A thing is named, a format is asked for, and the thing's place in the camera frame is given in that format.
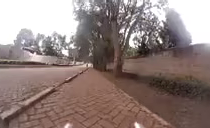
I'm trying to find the row of tall trees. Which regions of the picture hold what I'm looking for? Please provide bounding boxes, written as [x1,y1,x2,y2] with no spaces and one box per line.
[72,0,194,78]

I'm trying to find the red brick path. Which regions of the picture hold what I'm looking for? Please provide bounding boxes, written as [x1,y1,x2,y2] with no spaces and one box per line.
[7,67,176,128]

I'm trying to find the group of distant trees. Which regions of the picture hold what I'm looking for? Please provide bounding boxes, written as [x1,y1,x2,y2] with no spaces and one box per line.
[12,28,74,58]

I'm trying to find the robot's own part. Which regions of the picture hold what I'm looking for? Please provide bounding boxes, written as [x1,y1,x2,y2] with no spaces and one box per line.
[133,121,143,128]
[63,122,73,128]

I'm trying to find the bare dirt strip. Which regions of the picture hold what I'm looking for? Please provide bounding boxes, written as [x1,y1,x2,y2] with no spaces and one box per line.
[98,70,210,128]

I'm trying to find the low green plants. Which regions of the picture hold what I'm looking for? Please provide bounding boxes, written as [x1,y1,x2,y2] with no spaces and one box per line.
[147,76,210,101]

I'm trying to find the grey stone kerb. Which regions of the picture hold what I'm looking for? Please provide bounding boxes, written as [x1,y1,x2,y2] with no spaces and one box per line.
[0,67,93,125]

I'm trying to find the brick paved road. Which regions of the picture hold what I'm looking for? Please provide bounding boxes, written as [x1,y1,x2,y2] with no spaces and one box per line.
[0,65,89,116]

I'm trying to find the dark grass verge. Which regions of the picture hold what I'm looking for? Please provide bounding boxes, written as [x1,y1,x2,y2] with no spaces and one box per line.
[0,58,84,69]

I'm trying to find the brown brick wall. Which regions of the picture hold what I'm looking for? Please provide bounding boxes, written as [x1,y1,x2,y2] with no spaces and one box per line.
[121,43,210,86]

